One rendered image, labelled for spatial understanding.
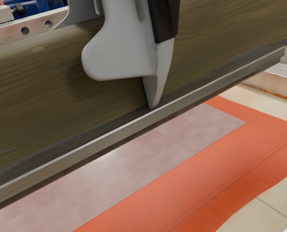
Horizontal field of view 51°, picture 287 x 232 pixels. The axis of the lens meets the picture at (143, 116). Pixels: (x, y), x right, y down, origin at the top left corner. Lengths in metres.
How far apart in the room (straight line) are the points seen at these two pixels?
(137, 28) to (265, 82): 0.34
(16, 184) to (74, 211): 0.15
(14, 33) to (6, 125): 0.71
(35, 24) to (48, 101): 0.72
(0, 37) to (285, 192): 0.75
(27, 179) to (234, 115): 0.32
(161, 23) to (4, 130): 0.11
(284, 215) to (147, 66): 0.19
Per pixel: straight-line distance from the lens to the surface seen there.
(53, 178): 0.23
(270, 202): 0.32
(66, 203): 0.35
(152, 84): 0.20
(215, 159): 0.36
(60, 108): 0.19
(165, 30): 0.18
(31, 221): 0.35
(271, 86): 0.49
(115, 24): 0.18
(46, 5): 1.31
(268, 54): 0.30
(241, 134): 0.40
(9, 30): 0.88
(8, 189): 0.19
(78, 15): 0.23
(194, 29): 0.24
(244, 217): 0.31
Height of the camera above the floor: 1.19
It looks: 31 degrees down
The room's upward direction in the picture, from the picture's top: 10 degrees counter-clockwise
